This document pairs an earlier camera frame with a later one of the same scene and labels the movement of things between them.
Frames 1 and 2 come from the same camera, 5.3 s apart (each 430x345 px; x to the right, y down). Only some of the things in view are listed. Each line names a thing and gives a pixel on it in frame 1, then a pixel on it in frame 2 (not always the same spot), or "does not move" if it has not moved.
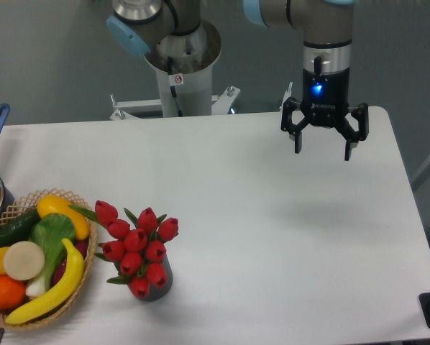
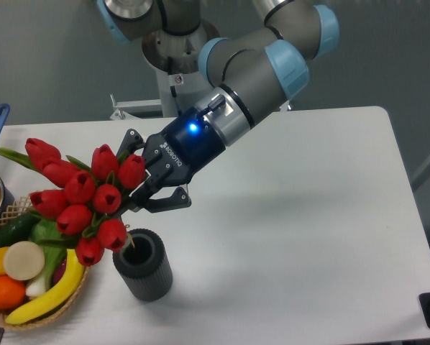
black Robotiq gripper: [326, 99] -> [188, 145]
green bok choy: [49, 231] does not move
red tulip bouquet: [134, 246] -> [92, 196]
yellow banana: [64, 292] does not move
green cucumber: [16, 230] does not move
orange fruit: [4, 293] does not move
